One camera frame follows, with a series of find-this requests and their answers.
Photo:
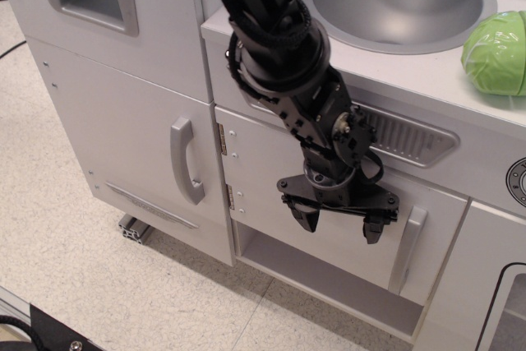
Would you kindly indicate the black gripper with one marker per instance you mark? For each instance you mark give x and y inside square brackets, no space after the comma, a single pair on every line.
[310,192]

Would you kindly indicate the white cabinet door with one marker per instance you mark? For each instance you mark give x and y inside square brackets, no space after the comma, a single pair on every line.
[259,156]

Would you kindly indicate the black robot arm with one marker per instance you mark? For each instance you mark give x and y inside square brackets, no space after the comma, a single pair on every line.
[279,55]

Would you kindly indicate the white toy kitchen cabinet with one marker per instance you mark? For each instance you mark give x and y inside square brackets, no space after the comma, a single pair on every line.
[82,105]

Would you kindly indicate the grey vent panel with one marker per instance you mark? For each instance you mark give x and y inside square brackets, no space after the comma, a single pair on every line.
[411,137]

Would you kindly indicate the lower metal door hinge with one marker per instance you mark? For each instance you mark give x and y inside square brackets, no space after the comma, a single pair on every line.
[231,197]

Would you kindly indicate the metal door hinge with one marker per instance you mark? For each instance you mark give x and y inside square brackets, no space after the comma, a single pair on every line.
[231,197]
[222,141]

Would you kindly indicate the upper metal door hinge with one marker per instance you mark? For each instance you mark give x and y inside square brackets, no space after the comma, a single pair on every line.
[222,141]

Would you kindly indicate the black round dial knob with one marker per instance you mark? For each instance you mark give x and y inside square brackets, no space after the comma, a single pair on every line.
[515,181]

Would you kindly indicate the silver fridge logo emblem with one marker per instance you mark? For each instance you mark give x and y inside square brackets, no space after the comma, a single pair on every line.
[152,208]

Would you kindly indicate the green toy cabbage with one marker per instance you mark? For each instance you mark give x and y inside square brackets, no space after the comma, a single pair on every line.
[493,56]

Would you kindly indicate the grey cabinet door handle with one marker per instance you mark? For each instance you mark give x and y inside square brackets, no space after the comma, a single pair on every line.
[412,231]

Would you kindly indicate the grey fridge door handle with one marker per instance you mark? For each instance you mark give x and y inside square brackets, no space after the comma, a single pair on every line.
[181,135]

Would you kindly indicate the aluminium extrusion frame bar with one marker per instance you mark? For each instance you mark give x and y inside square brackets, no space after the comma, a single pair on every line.
[134,229]

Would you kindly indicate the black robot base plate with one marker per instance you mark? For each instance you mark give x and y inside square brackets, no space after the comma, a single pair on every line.
[36,329]

